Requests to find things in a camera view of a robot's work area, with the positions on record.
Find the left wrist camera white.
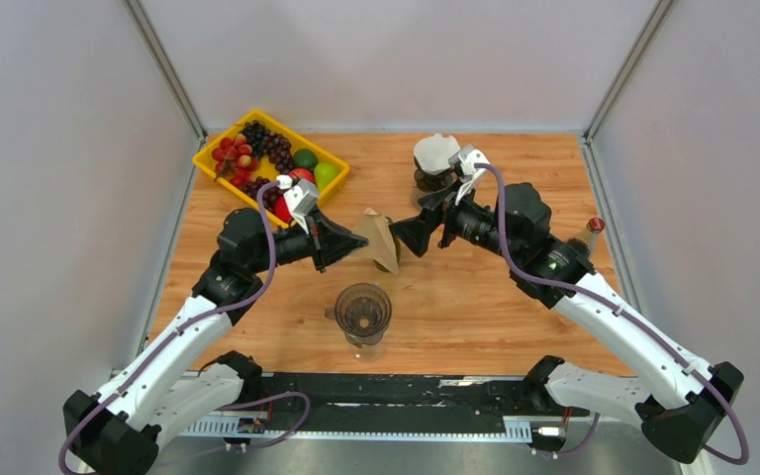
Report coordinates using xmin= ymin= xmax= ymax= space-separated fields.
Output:
xmin=276 ymin=175 xmax=320 ymax=234

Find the green lime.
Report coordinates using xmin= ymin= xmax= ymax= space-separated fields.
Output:
xmin=293 ymin=148 xmax=319 ymax=172

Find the brown paper coffee filter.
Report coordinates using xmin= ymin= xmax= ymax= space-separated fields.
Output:
xmin=352 ymin=208 xmax=400 ymax=275

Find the red apple with stem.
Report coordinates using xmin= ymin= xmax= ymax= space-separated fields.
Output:
xmin=288 ymin=167 xmax=316 ymax=184

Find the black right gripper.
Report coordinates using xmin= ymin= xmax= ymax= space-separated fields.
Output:
xmin=387 ymin=178 xmax=521 ymax=263

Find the cola glass bottle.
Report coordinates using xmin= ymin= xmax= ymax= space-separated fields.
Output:
xmin=567 ymin=217 xmax=606 ymax=258

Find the dark olive coffee dripper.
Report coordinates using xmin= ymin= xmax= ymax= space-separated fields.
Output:
xmin=414 ymin=169 xmax=455 ymax=194

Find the green pear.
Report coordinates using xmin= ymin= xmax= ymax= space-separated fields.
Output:
xmin=314 ymin=162 xmax=340 ymax=192

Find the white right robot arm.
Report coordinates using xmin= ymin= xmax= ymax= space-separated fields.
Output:
xmin=391 ymin=183 xmax=744 ymax=464

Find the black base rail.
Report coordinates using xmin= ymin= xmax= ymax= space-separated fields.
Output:
xmin=238 ymin=372 xmax=564 ymax=433

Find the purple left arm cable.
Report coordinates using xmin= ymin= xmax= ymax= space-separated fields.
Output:
xmin=58 ymin=180 xmax=313 ymax=475

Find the clear glass beaker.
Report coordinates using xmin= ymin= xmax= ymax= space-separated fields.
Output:
xmin=351 ymin=342 xmax=383 ymax=361

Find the dark purple grape bunch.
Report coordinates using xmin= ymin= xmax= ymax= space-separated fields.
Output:
xmin=239 ymin=177 xmax=283 ymax=212

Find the yellow plastic fruit tray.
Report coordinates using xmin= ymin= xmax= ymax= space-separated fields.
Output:
xmin=193 ymin=110 xmax=349 ymax=208

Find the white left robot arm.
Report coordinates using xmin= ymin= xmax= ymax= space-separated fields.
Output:
xmin=58 ymin=207 xmax=368 ymax=474

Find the grey clear plastic dripper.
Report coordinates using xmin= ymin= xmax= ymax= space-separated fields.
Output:
xmin=324 ymin=283 xmax=393 ymax=347

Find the ribbed glass coffee server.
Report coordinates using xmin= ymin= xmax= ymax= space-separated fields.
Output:
xmin=410 ymin=184 xmax=429 ymax=210

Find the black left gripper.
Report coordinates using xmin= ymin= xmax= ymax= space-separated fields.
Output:
xmin=249 ymin=204 xmax=368 ymax=274

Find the white paper coffee filter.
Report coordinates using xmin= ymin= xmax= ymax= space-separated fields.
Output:
xmin=413 ymin=134 xmax=461 ymax=175

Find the red lychee fruit cluster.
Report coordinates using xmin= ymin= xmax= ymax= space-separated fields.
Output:
xmin=211 ymin=133 xmax=260 ymax=188

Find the red apple near corner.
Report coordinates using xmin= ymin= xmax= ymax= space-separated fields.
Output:
xmin=272 ymin=196 xmax=292 ymax=224

